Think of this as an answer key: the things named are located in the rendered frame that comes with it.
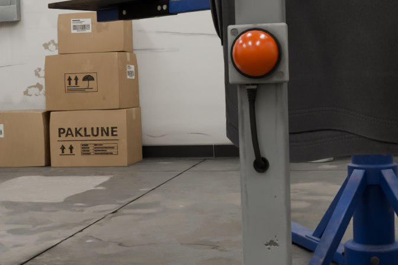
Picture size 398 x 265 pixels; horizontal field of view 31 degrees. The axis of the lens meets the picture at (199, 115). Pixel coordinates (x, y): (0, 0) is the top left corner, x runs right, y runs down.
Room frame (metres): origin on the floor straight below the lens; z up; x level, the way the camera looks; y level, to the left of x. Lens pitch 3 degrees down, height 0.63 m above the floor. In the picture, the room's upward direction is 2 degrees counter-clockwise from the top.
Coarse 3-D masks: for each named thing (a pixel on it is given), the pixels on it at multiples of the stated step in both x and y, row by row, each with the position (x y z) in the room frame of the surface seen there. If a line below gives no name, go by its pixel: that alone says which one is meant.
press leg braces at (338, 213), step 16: (352, 176) 2.13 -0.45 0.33; (384, 176) 2.10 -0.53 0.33; (352, 192) 2.08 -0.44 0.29; (384, 192) 2.10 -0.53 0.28; (336, 208) 2.07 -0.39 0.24; (352, 208) 2.07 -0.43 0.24; (320, 224) 2.49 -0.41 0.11; (336, 224) 2.02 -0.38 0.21; (320, 240) 2.01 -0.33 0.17; (336, 240) 2.00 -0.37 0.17; (320, 256) 1.96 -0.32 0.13
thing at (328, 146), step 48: (288, 0) 0.91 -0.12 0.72; (336, 0) 0.89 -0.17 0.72; (384, 0) 0.88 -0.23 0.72; (288, 48) 0.91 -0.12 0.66; (336, 48) 0.89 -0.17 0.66; (384, 48) 0.88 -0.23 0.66; (288, 96) 0.91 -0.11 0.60; (336, 96) 0.89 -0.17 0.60; (384, 96) 0.88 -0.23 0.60; (336, 144) 0.89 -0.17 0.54; (384, 144) 0.88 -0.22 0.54
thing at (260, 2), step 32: (256, 0) 0.62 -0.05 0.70; (256, 96) 0.62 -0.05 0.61; (256, 128) 0.62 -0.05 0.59; (288, 160) 0.64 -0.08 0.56; (256, 192) 0.62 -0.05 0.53; (288, 192) 0.64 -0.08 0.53; (256, 224) 0.62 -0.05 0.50; (288, 224) 0.63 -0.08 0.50; (256, 256) 0.62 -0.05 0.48; (288, 256) 0.62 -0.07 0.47
